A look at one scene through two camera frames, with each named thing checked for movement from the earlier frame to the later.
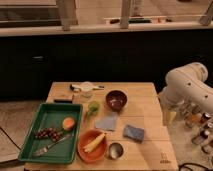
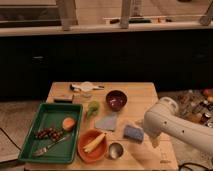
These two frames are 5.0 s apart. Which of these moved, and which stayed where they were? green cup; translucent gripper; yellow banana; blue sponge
Moved: translucent gripper
Stayed: yellow banana; green cup; blue sponge
